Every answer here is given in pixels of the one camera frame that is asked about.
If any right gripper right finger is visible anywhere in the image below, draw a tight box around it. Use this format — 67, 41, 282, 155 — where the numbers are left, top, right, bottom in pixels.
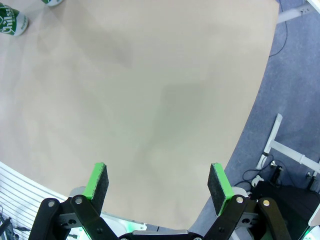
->
203, 162, 292, 240

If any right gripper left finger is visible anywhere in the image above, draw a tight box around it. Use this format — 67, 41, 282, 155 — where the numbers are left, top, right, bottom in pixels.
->
28, 162, 118, 240

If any green Chilsung cider can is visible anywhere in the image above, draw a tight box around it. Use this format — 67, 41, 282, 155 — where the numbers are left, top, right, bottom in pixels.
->
0, 4, 30, 37
41, 0, 63, 7

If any small white device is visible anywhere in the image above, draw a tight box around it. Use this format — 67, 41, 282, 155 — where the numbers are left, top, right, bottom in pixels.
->
251, 174, 265, 188

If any black clamp stand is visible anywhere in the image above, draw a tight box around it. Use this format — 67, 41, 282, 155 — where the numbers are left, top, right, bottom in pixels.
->
270, 161, 285, 187

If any black floor case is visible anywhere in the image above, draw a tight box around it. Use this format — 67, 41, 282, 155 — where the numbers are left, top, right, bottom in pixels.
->
249, 180, 320, 226

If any white slatted platform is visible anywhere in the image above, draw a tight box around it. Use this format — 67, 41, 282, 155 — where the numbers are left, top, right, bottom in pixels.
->
0, 161, 70, 240

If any white power strip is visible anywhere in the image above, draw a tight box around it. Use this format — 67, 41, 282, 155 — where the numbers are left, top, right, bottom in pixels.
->
278, 4, 313, 24

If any white table leg frame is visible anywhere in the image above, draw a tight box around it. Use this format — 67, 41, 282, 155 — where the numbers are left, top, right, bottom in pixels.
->
256, 113, 320, 177

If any power strip cable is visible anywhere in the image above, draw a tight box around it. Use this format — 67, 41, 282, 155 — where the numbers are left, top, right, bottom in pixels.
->
269, 19, 289, 58

